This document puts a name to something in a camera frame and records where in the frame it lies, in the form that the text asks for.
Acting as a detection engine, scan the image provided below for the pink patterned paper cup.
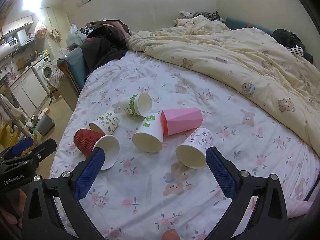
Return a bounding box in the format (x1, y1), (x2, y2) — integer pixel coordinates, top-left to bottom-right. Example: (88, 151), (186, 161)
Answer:
(176, 127), (213, 169)

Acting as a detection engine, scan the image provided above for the dark clothes pile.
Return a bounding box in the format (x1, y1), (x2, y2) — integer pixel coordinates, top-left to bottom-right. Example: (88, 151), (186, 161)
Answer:
(80, 20), (130, 72)

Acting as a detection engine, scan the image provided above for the white green-leaf paper cup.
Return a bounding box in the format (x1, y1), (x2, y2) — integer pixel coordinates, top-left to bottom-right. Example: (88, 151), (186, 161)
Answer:
(132, 113), (163, 153)

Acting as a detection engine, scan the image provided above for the red corrugated paper cup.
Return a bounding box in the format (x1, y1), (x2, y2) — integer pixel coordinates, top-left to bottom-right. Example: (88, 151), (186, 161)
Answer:
(73, 128), (120, 170)

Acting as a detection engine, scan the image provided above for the black clothing at headboard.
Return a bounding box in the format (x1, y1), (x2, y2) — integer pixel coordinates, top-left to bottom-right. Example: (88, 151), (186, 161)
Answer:
(272, 29), (313, 63)

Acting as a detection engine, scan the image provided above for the white plastic bag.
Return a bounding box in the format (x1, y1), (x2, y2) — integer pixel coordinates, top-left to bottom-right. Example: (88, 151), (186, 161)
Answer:
(66, 24), (87, 46)

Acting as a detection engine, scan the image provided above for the floral white bed sheet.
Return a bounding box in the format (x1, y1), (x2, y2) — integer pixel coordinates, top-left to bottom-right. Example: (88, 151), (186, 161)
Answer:
(50, 52), (319, 239)

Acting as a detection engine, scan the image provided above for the leopard print paper cup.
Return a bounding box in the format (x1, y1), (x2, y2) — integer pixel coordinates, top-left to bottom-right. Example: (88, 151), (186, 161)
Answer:
(89, 111), (120, 135)

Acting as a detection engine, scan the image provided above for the teal headboard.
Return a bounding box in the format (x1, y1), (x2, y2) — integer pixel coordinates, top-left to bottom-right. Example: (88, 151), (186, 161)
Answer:
(225, 17), (273, 36)

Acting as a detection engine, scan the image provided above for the grey trash bin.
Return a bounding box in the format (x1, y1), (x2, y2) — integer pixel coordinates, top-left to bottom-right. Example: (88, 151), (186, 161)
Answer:
(36, 113), (55, 136)

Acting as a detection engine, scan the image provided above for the green grass paper cup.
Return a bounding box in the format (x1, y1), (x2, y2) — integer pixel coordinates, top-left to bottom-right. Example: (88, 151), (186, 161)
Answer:
(119, 92), (152, 117)

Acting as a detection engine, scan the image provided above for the right hand thumb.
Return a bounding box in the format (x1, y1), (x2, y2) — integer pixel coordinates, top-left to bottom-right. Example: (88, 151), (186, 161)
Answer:
(161, 229), (180, 240)

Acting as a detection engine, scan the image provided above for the cream bear print duvet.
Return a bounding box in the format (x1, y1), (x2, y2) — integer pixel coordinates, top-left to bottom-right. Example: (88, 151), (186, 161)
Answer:
(126, 16), (319, 152)

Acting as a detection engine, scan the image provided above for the left hand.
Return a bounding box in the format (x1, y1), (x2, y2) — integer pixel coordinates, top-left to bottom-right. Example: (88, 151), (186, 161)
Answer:
(1, 189), (27, 228)

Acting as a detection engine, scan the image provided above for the white washing machine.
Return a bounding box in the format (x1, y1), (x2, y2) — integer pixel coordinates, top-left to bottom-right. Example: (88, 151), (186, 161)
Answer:
(32, 55), (57, 93)

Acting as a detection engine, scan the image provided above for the teal bed footboard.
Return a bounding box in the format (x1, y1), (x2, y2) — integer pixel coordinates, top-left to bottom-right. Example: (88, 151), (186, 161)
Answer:
(57, 47), (90, 111)

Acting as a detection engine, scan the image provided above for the pink faceted plastic cup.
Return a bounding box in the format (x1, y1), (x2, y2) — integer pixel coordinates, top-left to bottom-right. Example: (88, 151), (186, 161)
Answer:
(161, 107), (203, 136)

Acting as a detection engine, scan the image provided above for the white kitchen cabinet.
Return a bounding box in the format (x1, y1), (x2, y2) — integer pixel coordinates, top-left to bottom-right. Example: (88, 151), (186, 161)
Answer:
(9, 68), (48, 117)

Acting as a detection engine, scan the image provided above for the yellow wooden chair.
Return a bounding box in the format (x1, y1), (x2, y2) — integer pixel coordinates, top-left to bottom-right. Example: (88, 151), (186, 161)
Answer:
(0, 124), (38, 152)

